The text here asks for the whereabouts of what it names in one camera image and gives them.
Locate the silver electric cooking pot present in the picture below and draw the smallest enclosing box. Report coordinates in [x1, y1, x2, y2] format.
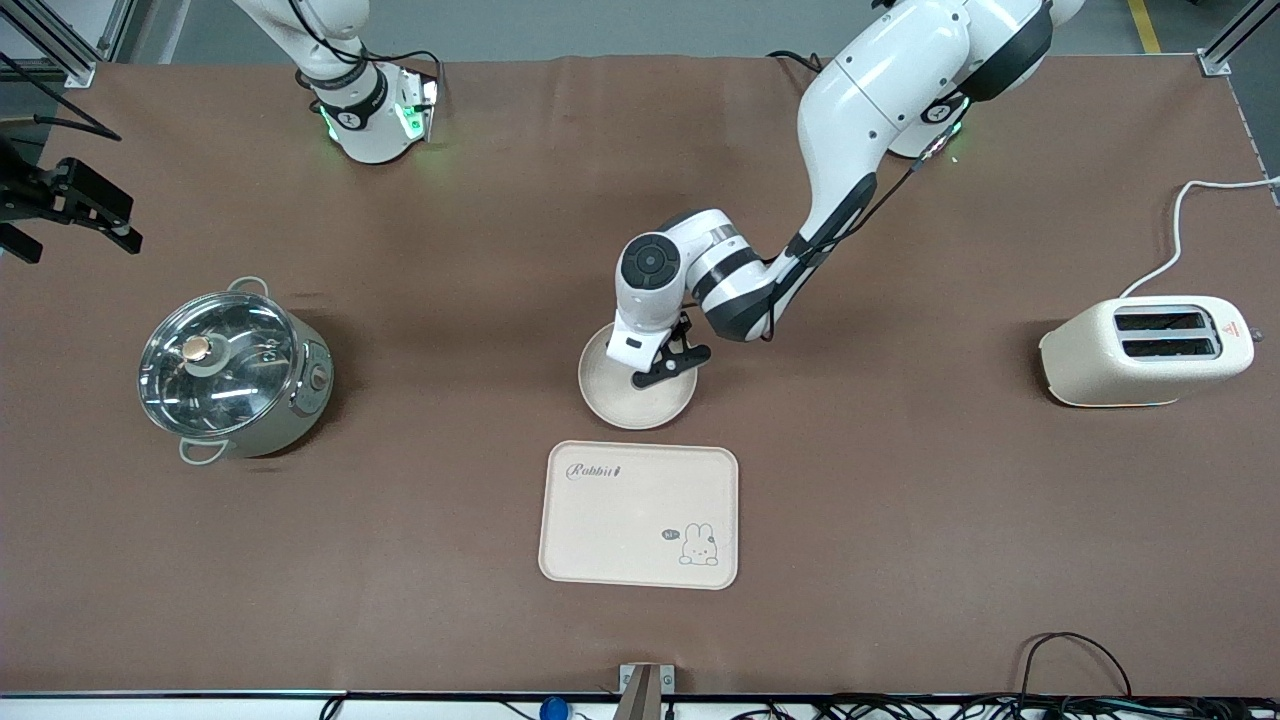
[138, 277, 334, 466]

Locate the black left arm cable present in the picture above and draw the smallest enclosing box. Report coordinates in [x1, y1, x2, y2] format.
[770, 90, 961, 341]

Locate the aluminium frame profile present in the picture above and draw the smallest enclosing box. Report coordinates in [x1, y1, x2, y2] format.
[1198, 0, 1280, 78]
[0, 0, 136, 89]

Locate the glass pot lid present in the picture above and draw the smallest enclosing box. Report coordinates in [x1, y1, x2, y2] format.
[138, 292, 301, 441]

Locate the round cream plate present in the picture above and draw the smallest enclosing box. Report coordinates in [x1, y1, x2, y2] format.
[578, 322, 698, 431]

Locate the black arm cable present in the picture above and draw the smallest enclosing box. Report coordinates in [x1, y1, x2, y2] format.
[770, 90, 961, 341]
[0, 50, 123, 141]

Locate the brown table mat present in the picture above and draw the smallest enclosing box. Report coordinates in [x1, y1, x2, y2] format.
[0, 50, 1280, 698]

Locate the white toaster power cable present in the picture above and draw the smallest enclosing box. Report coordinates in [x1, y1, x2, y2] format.
[1118, 176, 1280, 299]

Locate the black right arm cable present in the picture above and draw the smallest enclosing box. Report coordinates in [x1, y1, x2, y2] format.
[0, 50, 123, 141]

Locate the cream rabbit print tray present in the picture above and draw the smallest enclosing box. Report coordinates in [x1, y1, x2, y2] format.
[538, 440, 739, 591]

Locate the grey metal camera bracket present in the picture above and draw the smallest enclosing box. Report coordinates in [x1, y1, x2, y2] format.
[618, 662, 676, 720]

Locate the black right base cable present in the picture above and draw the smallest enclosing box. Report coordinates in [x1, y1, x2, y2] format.
[355, 40, 443, 101]

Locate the cream two-slot toaster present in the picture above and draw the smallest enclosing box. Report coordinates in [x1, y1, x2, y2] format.
[1038, 295, 1263, 408]

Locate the black looped cable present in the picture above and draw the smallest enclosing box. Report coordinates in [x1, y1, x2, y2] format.
[1020, 632, 1136, 701]

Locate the black cable bundle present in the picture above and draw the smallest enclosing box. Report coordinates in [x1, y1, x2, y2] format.
[730, 695, 1280, 720]

